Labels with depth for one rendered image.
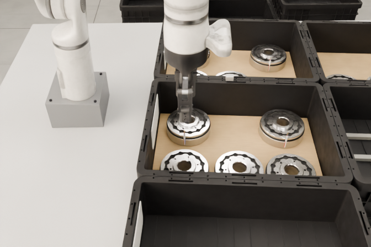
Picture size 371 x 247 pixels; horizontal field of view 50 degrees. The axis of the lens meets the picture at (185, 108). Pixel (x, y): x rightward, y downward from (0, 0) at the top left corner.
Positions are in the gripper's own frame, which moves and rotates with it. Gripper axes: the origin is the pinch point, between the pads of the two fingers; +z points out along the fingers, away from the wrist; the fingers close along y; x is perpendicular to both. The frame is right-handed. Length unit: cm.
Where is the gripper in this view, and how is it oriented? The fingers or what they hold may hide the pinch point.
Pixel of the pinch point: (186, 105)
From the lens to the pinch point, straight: 76.8
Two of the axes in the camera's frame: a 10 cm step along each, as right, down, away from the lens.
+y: -0.3, 6.6, -7.5
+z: 0.0, 7.5, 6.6
